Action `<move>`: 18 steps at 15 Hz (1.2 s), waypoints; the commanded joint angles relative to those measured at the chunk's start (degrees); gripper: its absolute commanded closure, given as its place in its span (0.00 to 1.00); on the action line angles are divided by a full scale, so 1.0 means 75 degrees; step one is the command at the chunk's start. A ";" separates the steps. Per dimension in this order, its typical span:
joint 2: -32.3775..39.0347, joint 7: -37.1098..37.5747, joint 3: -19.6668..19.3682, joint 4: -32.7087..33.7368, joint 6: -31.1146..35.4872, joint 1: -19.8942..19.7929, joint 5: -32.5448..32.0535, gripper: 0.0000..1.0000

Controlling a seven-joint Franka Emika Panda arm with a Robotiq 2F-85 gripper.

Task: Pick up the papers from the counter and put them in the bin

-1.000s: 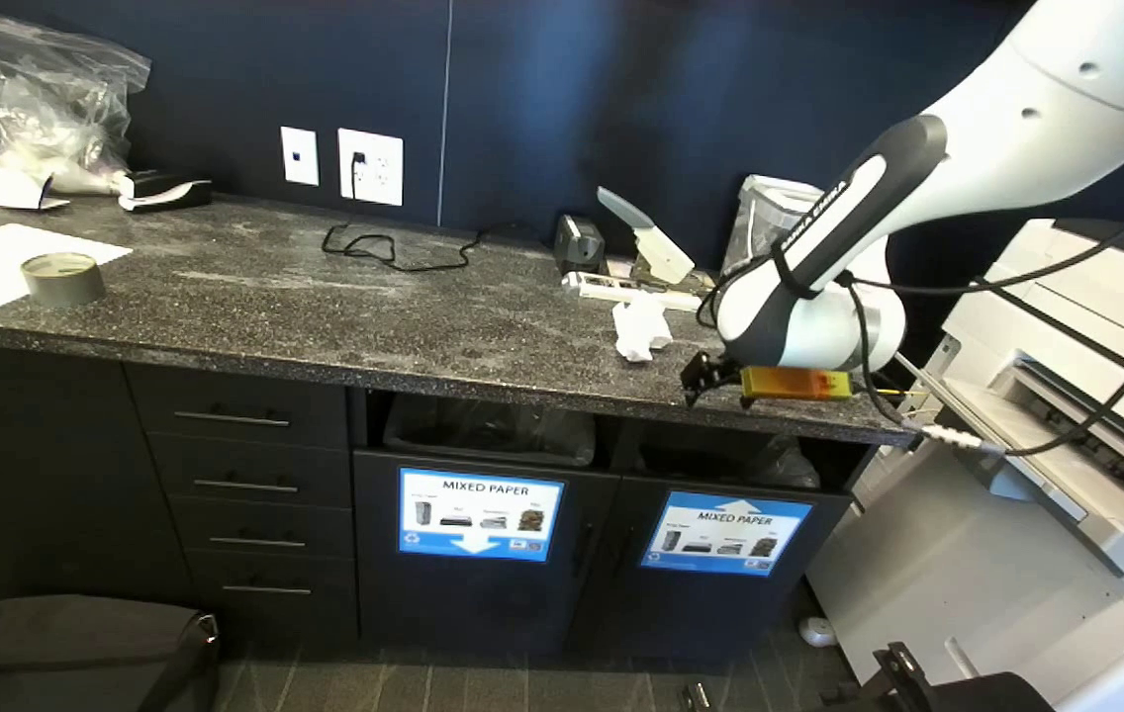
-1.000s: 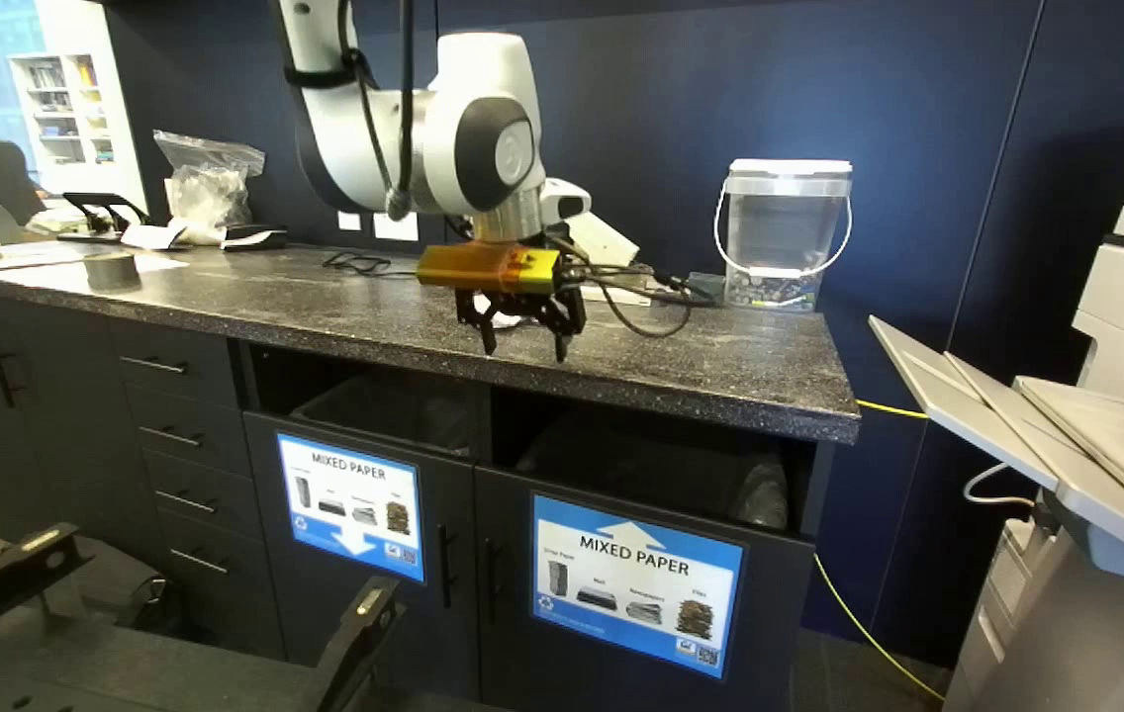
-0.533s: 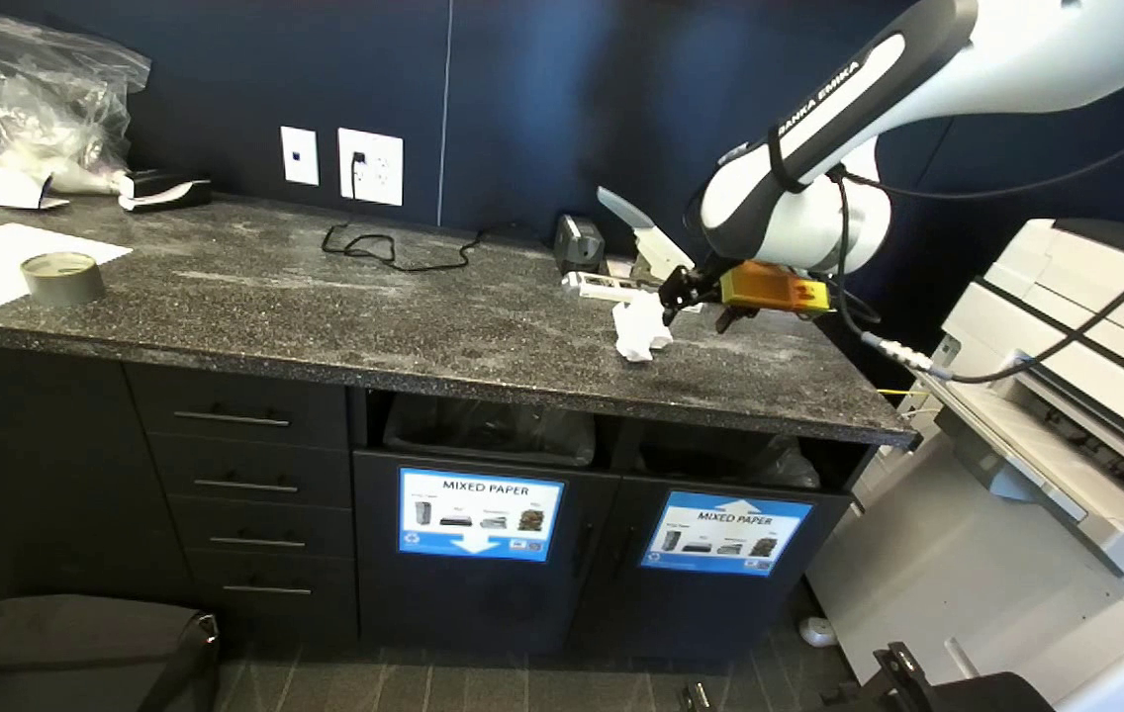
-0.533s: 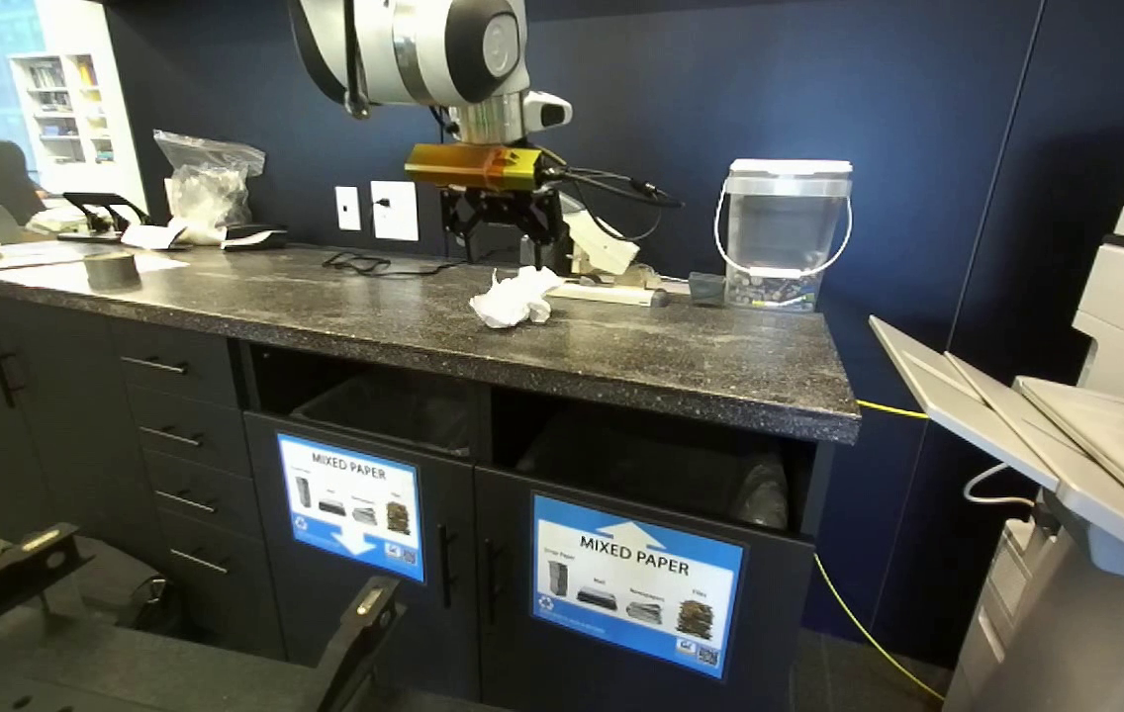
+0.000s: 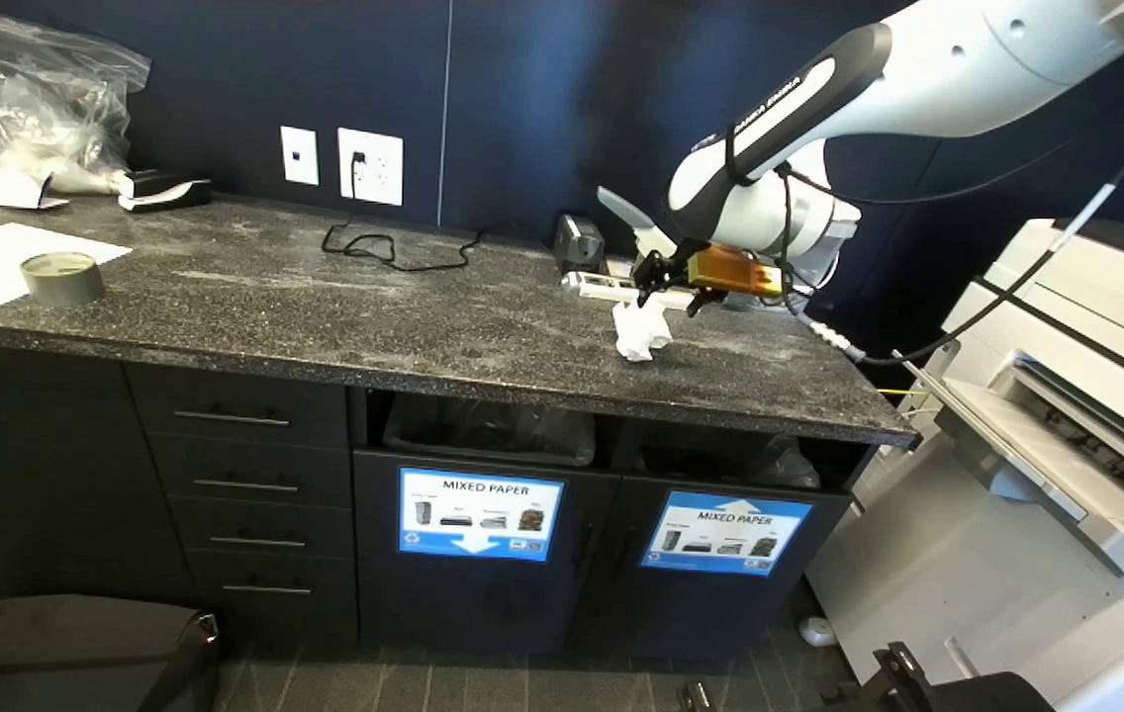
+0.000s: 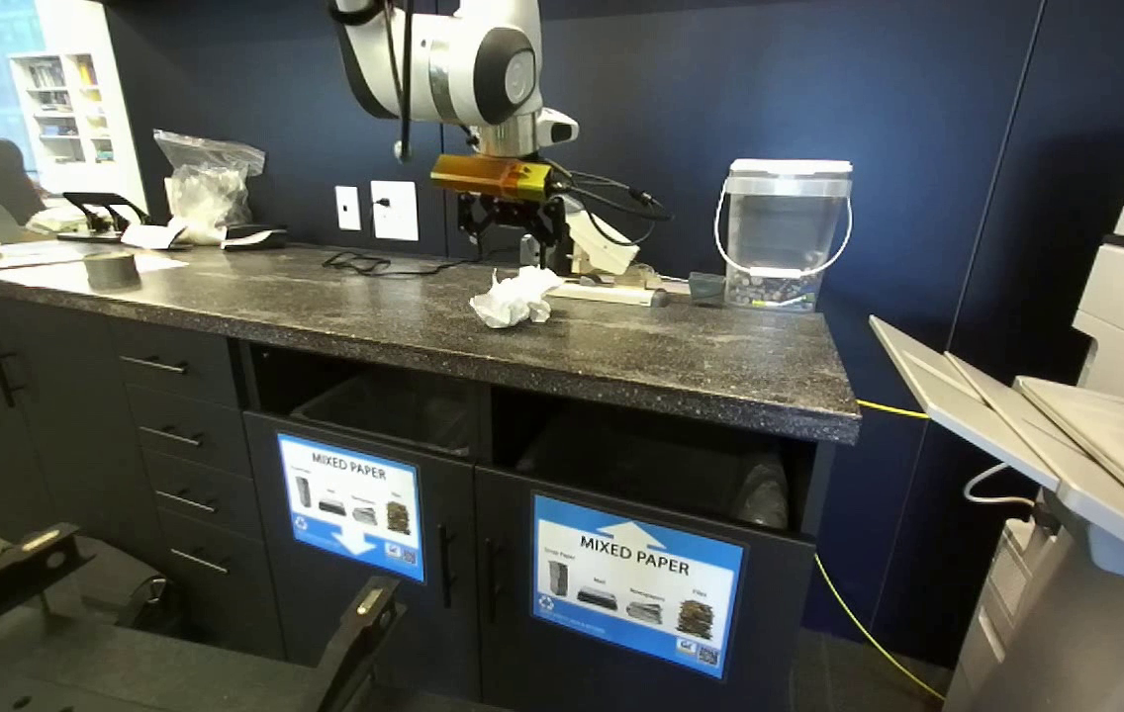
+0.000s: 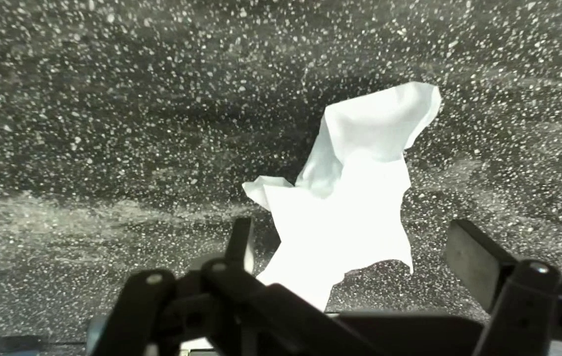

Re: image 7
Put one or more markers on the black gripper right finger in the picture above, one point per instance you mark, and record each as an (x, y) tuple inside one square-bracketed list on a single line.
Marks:
[(525, 308)]

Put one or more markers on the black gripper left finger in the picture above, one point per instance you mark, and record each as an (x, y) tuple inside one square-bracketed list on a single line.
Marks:
[(163, 308)]

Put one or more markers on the white paper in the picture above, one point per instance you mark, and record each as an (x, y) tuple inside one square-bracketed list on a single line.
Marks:
[(347, 210)]

